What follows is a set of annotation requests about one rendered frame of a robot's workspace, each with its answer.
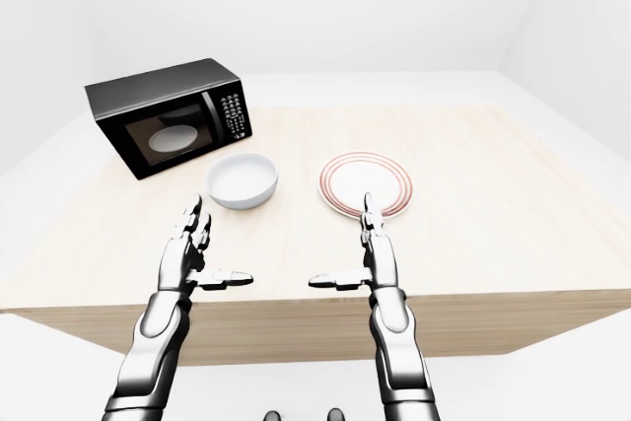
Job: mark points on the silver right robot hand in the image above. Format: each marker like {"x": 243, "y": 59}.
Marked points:
{"x": 382, "y": 263}

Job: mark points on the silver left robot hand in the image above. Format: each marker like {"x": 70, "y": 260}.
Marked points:
{"x": 173, "y": 263}

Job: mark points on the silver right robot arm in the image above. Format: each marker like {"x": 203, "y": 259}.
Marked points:
{"x": 401, "y": 347}

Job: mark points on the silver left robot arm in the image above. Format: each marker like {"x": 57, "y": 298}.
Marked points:
{"x": 148, "y": 347}

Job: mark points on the white plate with red rings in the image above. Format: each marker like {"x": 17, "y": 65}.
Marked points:
{"x": 362, "y": 184}

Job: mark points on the white bowl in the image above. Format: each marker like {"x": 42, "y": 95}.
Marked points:
{"x": 241, "y": 182}

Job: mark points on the black microwave oven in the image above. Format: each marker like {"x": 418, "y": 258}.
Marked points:
{"x": 167, "y": 115}

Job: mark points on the small dark rounded shape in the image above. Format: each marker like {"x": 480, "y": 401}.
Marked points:
{"x": 335, "y": 414}
{"x": 271, "y": 415}

